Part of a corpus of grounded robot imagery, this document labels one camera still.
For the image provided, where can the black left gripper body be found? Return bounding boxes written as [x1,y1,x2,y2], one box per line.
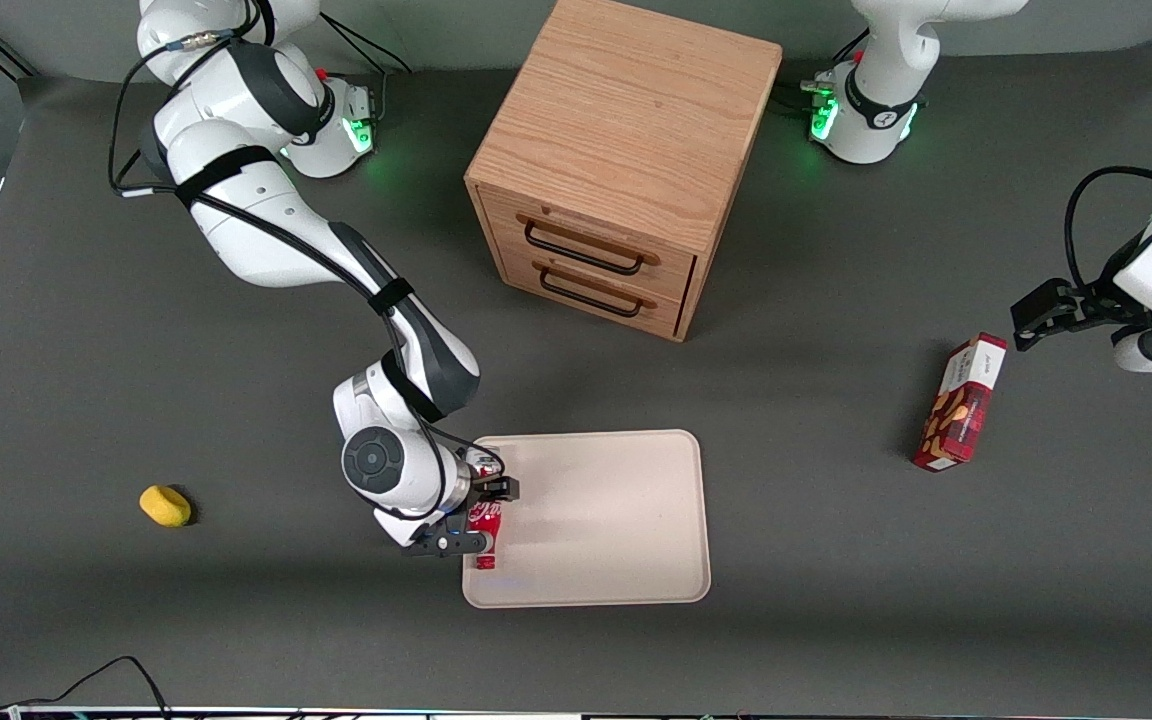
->
[1071,235,1152,331]

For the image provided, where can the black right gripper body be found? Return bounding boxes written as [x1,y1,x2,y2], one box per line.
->
[436,476,493,533]

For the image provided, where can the red coke bottle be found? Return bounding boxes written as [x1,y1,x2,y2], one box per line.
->
[464,452,505,573]

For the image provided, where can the beige rectangular tray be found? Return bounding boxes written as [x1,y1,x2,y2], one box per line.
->
[462,430,712,609]

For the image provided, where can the red cookie box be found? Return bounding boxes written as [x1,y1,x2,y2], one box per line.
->
[912,333,1009,473]

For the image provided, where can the wooden drawer front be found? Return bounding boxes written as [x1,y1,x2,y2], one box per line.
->
[499,247,690,339]
[479,185,699,303]

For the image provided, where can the yellow sponge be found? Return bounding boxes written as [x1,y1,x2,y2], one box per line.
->
[139,485,193,528]

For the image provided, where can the wooden drawer cabinet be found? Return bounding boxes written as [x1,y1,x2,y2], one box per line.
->
[464,0,784,343]

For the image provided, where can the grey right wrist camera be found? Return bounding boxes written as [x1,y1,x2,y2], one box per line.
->
[404,530,494,559]

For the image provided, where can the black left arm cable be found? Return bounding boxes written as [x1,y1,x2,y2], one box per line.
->
[1064,165,1152,291]

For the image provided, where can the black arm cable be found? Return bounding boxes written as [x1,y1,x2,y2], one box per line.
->
[1064,165,1152,291]
[111,0,507,483]

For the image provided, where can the black metal drawer handle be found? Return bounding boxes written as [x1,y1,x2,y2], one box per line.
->
[522,220,647,277]
[536,262,649,320]

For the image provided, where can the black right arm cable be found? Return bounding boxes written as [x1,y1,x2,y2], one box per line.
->
[111,0,507,483]

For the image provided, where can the black left base cable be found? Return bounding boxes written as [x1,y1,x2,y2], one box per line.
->
[774,30,867,111]

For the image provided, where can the black base cable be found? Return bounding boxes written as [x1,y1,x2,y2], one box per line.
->
[319,18,415,76]
[774,30,867,111]

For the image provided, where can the black loose table cable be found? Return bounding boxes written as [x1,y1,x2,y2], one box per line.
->
[0,655,173,720]

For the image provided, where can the black right base cable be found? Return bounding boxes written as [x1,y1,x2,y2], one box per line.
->
[319,18,415,76]

